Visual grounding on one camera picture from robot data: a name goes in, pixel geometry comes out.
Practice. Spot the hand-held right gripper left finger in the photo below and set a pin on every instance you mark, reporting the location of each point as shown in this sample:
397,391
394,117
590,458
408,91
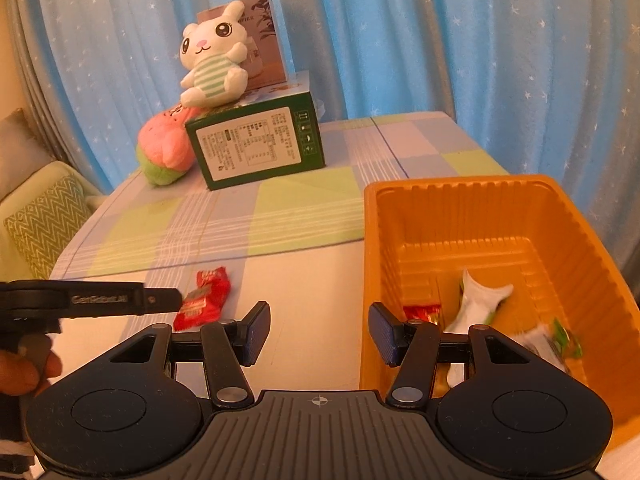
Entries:
257,334

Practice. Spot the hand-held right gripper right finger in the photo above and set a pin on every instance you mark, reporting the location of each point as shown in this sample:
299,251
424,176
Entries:
382,334

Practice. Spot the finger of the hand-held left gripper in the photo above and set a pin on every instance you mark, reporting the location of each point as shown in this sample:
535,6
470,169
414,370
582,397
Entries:
162,300

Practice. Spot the large red labelled candy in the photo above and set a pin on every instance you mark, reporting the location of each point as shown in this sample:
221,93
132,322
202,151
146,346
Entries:
202,300

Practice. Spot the shiny red foil candy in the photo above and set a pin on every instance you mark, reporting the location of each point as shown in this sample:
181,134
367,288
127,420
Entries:
422,314

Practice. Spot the white and green snack packet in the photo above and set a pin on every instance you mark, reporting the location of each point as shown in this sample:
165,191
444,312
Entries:
475,305

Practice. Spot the white and black snack packet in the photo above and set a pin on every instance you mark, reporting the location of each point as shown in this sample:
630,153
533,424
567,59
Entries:
537,342

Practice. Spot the orange plastic tray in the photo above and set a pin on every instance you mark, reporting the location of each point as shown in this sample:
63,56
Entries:
500,215

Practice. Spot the green brown candy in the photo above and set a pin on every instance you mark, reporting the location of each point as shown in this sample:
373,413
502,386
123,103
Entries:
567,337

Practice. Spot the person's left hand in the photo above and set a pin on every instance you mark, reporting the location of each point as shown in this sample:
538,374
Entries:
25,370

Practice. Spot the green zigzag cushion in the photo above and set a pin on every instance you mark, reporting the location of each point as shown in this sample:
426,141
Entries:
47,225

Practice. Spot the light green sofa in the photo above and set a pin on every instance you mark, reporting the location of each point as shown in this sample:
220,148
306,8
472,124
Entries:
87,195

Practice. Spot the plaid tablecloth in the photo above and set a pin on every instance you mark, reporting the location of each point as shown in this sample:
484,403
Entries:
300,225

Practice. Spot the pink and green plush toy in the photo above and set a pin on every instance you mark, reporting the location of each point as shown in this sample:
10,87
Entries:
162,145

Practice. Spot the green cardboard box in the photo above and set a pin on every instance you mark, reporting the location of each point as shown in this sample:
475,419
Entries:
255,145

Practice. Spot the grey curtain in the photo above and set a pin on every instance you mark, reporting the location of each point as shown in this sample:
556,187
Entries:
30,60

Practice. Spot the white rabbit plush toy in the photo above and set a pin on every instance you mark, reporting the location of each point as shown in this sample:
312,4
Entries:
212,60

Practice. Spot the brown cardboard box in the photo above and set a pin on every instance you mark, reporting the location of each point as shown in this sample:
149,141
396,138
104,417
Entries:
267,45

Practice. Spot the blue star curtain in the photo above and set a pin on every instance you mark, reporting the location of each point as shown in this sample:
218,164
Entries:
400,35

